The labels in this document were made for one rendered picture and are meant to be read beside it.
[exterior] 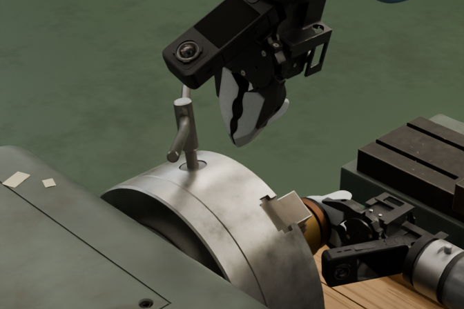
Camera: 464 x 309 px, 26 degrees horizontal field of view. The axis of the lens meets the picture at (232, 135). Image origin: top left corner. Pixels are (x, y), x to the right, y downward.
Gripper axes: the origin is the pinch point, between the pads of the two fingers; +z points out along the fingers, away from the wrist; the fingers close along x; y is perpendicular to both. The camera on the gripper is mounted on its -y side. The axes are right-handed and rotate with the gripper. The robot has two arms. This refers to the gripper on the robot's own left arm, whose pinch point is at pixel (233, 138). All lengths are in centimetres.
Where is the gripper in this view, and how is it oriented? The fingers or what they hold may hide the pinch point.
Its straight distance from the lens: 106.8
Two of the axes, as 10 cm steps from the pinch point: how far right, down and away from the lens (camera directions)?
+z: -1.7, 7.6, 6.3
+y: 7.2, -3.4, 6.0
